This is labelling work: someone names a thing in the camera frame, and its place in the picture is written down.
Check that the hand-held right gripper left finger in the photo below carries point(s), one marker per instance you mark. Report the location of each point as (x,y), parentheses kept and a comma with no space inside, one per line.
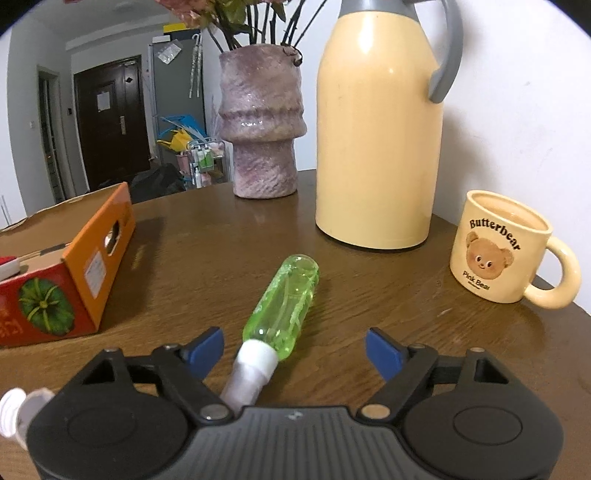
(203,353)

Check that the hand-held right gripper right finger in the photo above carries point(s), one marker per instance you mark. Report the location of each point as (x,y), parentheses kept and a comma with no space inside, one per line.
(385,353)

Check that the green spray bottle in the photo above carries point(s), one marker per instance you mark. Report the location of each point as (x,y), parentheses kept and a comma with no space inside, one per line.
(286,304)

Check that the red cardboard box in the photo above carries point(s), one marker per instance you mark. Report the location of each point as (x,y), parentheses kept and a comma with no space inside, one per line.
(92,258)

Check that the red and white lint brush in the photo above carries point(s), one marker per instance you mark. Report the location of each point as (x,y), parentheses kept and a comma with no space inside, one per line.
(7,267)

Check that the yellow bear mug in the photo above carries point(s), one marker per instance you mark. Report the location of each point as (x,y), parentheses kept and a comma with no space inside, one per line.
(489,249)

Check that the black bag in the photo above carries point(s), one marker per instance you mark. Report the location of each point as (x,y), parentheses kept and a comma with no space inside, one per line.
(157,182)

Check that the white plastic jar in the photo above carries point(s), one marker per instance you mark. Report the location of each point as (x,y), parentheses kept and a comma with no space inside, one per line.
(33,406)

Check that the metal trolley with bottles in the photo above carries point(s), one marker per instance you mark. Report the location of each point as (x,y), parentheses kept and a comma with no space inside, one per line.
(203,159)

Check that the yellow thermos jug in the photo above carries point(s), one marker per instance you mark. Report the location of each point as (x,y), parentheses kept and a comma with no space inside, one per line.
(374,138)

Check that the blue and yellow toys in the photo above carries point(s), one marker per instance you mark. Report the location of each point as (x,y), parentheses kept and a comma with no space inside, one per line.
(178,136)

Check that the pink stone vase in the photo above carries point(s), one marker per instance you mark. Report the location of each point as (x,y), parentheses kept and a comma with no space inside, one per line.
(261,129)

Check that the dark entrance door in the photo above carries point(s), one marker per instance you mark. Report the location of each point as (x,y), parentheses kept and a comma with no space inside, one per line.
(111,138)

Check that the grey refrigerator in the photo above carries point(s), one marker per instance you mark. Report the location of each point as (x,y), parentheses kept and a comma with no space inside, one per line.
(178,92)

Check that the interior doorway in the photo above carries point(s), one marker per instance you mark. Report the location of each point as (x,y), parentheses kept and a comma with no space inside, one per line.
(51,138)

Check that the hanging folded umbrella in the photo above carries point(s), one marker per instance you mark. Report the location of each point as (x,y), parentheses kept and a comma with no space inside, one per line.
(196,69)

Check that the clear plastic bag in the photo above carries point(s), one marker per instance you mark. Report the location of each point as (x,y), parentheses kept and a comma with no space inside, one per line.
(168,51)

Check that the yellow box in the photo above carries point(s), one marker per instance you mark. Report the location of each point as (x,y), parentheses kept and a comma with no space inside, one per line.
(174,26)

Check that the bunch of dried pink roses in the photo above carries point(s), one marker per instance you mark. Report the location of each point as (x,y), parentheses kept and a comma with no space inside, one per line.
(231,14)

